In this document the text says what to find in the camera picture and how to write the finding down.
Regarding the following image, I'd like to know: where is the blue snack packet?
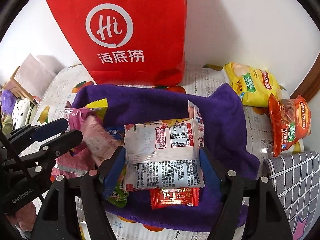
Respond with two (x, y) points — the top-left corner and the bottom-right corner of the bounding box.
(106, 127), (126, 143)

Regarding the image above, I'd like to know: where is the red paper bag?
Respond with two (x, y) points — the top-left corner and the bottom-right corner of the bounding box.
(45, 0), (188, 87)

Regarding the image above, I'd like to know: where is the brown wooden door frame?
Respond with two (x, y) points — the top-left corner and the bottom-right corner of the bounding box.
(290, 72), (320, 103)

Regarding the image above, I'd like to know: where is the white red snack packet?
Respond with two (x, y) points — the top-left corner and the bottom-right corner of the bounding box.
(124, 100), (206, 189)

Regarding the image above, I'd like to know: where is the small red snack packet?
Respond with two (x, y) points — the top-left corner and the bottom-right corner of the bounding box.
(150, 187), (200, 210)

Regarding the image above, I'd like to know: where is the red chip bag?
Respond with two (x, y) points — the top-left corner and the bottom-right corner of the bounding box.
(268, 95), (312, 158)

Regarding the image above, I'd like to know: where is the yellow triangular snack packet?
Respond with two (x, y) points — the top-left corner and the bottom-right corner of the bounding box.
(163, 118), (191, 128)

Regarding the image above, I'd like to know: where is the purple fuzzy cloth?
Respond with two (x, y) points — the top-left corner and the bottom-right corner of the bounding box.
(0, 90), (16, 116)

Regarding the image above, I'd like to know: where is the light pink snack packet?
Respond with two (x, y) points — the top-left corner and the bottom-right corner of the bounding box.
(83, 116), (123, 162)

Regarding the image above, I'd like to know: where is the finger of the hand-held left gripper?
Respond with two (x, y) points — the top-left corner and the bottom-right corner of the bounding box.
(18, 129), (84, 171)
(8, 118), (69, 143)

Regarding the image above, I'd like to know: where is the grey checked cloth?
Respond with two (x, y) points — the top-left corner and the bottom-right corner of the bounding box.
(262, 150), (320, 240)

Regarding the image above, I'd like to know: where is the large pink snack packet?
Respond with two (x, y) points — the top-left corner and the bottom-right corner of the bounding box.
(51, 107), (101, 176)

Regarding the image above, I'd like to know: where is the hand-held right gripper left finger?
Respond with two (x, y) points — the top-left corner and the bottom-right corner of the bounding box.
(31, 146), (126, 240)

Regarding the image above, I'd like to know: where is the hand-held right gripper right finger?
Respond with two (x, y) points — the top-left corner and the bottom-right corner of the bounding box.
(199, 147), (293, 240)

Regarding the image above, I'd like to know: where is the yellow green snack packet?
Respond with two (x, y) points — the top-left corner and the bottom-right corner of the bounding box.
(86, 98), (109, 121)

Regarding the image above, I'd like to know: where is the fruit print tablecloth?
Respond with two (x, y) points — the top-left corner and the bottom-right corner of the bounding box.
(32, 62), (308, 240)

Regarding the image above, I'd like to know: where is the white dotted pillow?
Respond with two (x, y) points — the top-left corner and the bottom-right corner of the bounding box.
(11, 97), (38, 131)

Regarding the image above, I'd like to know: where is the yellow chip bag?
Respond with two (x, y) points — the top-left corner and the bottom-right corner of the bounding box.
(222, 62), (283, 108)

